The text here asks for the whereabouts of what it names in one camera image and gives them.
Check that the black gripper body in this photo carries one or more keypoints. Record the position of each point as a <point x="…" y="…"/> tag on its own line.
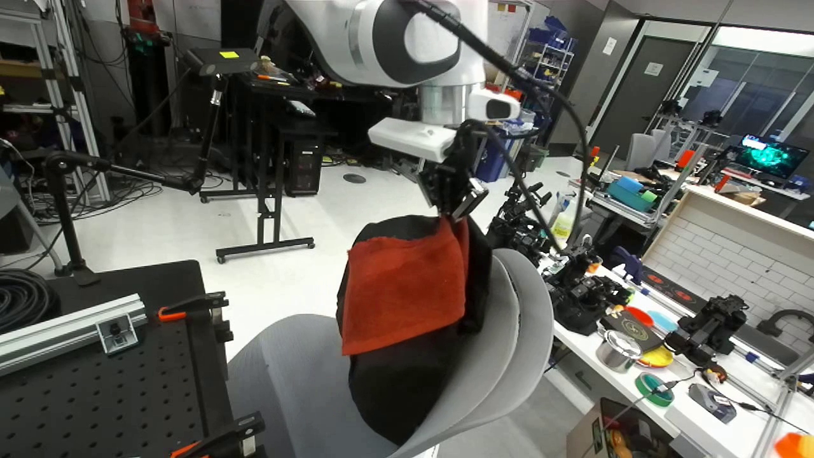
<point x="466" y="156"/>

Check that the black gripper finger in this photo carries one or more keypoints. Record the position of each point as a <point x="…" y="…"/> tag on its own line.
<point x="471" y="205"/>
<point x="440" y="187"/>

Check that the red cloth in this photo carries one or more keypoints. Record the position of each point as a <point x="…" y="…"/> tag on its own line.
<point x="398" y="289"/>

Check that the orange and black jacket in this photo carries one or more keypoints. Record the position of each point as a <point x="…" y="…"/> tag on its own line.
<point x="408" y="389"/>

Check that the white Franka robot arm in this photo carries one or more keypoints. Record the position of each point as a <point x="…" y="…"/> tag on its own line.
<point x="358" y="41"/>

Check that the gray mesh office chair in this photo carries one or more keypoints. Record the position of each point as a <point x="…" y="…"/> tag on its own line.
<point x="296" y="389"/>

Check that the blue storage crate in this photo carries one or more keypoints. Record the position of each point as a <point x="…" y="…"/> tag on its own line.
<point x="502" y="168"/>

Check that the black robot with antenna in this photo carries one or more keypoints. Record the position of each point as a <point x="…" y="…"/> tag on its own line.
<point x="518" y="230"/>

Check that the round floor drain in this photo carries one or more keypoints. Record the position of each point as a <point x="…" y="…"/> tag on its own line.
<point x="354" y="178"/>

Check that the yellow spray bottle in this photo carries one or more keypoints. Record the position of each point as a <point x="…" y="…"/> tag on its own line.
<point x="563" y="230"/>

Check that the blue parts drawer shelf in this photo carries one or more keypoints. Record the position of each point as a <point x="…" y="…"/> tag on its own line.
<point x="551" y="58"/>

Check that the black computer case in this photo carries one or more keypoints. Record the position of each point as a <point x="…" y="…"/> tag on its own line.
<point x="305" y="168"/>

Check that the metal shelf rack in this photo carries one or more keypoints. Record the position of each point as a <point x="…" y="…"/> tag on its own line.
<point x="502" y="21"/>

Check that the black robot gripper assembly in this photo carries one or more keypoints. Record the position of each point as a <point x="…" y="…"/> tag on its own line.
<point x="586" y="301"/>

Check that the teal plastic case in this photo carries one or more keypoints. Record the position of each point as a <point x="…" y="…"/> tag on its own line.
<point x="633" y="195"/>

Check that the gray door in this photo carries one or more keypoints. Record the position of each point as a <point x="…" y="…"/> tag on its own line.
<point x="638" y="102"/>

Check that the red plastic disc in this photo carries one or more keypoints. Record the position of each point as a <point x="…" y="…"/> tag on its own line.
<point x="639" y="317"/>

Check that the metal cup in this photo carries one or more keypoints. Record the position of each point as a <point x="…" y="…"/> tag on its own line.
<point x="618" y="351"/>

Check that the teal plastic disc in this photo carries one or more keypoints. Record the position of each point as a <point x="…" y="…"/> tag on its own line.
<point x="666" y="322"/>

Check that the yellow plastic dish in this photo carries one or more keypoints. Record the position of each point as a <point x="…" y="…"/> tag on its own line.
<point x="657" y="360"/>

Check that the cardboard box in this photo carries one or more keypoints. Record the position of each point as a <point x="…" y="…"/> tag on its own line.
<point x="586" y="436"/>

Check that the black motor device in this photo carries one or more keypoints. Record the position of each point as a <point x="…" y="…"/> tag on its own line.
<point x="708" y="327"/>

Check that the monitor with teal picture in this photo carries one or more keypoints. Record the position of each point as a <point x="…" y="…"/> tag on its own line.
<point x="766" y="156"/>

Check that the gray flat device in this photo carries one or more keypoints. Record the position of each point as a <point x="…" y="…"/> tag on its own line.
<point x="714" y="402"/>

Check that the black curved headband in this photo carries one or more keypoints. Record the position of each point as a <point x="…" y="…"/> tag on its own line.
<point x="791" y="314"/>

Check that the white metal shelving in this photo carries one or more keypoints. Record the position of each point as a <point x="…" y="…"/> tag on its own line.
<point x="73" y="85"/>

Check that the black perforated breadboard table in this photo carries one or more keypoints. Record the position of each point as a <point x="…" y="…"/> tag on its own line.
<point x="104" y="398"/>

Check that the orange plastic object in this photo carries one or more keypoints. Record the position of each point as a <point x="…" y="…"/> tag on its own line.
<point x="792" y="445"/>

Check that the aluminium extrusion bar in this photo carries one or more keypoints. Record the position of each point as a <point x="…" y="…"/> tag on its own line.
<point x="61" y="331"/>

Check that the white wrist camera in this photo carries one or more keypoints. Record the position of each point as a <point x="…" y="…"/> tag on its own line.
<point x="408" y="137"/>

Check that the white pegboard with wooden frame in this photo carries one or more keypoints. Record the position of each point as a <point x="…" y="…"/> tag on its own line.
<point x="730" y="263"/>

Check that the metal corner bracket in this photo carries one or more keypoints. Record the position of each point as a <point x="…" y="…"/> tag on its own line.
<point x="118" y="334"/>

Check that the black camera pole stand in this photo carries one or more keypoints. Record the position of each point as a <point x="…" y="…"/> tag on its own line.
<point x="68" y="220"/>

